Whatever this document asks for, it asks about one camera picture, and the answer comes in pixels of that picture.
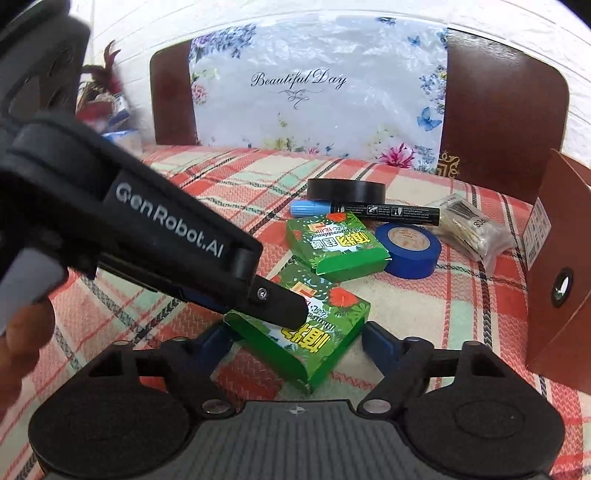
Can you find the black marker with blue cap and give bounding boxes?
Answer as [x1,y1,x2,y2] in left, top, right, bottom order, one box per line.
[290,199,441,227]

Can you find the person's left hand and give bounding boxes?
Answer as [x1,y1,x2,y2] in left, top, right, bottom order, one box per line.
[0,299,57,412]

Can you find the black tape roll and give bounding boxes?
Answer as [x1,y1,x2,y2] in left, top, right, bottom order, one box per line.
[307,177,387,208]

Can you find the brown cardboard box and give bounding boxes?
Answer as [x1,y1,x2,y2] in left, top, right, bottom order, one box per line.
[524,148,591,387]

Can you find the blue tape roll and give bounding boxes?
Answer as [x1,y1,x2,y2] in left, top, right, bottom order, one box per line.
[373,223,442,280]

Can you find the plaid blanket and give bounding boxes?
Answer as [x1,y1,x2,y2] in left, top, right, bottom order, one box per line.
[0,145,591,480]

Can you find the blue and white packet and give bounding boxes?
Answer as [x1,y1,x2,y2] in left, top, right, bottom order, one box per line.
[100,128,142,154]

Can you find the dried flower bouquet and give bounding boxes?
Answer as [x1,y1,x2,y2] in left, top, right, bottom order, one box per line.
[76,39,139,134]

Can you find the green printed carton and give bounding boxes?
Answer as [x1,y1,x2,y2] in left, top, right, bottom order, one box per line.
[224,263,373,394]
[285,211,390,283]

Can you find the brown wooden chair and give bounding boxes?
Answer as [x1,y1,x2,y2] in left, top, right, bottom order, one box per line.
[150,28,571,205]

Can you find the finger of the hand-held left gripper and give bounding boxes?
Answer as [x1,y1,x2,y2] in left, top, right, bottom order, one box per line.
[240,276,308,329]

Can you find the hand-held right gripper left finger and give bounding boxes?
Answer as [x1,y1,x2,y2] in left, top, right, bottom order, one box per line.
[85,322,241,417]

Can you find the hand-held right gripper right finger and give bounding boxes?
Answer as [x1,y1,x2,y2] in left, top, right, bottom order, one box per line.
[362,320,503,416]

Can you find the floral plastic bag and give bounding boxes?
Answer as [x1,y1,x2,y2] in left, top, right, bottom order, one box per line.
[188,16,450,174]

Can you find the cotton swab packet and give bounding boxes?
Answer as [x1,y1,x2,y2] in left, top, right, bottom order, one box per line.
[426,194,514,269]

